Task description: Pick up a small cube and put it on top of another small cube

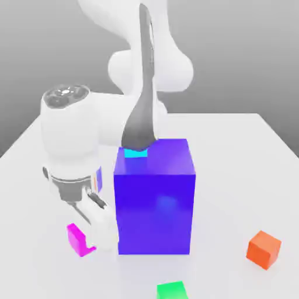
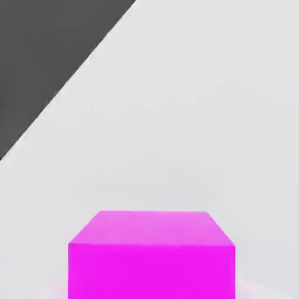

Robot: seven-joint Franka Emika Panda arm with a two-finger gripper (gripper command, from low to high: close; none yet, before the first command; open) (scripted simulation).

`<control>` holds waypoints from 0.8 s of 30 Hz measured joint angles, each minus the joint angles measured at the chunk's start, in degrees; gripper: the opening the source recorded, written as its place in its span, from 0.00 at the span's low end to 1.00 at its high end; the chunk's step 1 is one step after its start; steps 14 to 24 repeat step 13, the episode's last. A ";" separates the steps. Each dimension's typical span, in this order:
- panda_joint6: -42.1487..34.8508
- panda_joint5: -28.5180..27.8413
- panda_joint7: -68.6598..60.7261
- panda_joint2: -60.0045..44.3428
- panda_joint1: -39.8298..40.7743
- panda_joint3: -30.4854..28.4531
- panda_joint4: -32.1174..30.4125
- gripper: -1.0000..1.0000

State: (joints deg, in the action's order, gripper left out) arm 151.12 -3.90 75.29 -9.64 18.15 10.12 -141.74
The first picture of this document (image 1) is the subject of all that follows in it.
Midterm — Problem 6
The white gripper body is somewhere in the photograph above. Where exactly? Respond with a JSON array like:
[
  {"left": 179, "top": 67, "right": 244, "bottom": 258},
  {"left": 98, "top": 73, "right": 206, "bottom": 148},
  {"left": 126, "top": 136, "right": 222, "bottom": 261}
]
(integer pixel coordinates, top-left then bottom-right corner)
[{"left": 74, "top": 193, "right": 120, "bottom": 252}]

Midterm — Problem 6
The small magenta cube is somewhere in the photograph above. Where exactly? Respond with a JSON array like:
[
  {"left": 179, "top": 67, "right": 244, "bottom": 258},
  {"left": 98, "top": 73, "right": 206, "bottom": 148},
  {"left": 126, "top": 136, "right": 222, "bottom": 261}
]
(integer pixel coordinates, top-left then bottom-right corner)
[{"left": 66, "top": 222, "right": 97, "bottom": 258}]

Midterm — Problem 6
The small cyan cube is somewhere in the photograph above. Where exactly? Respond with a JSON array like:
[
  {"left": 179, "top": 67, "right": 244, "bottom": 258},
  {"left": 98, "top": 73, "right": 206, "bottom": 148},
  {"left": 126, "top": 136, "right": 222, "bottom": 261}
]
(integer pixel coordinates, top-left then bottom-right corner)
[{"left": 124, "top": 148, "right": 148, "bottom": 158}]

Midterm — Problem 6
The small green cube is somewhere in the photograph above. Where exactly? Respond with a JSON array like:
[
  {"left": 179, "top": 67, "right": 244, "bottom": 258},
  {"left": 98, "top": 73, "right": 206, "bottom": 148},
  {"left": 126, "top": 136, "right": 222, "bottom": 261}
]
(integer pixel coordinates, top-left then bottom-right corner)
[{"left": 156, "top": 280, "right": 189, "bottom": 299}]

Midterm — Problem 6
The small orange cube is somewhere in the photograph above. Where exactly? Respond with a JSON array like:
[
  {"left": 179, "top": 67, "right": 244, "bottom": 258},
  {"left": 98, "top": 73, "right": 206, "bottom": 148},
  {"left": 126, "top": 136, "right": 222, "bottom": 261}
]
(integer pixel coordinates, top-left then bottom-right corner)
[{"left": 245, "top": 230, "right": 282, "bottom": 271}]

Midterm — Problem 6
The large blue box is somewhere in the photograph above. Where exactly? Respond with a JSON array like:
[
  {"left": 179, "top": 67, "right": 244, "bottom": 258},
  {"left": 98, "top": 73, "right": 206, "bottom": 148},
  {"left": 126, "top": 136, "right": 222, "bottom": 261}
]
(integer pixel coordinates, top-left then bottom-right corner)
[{"left": 113, "top": 138, "right": 196, "bottom": 256}]

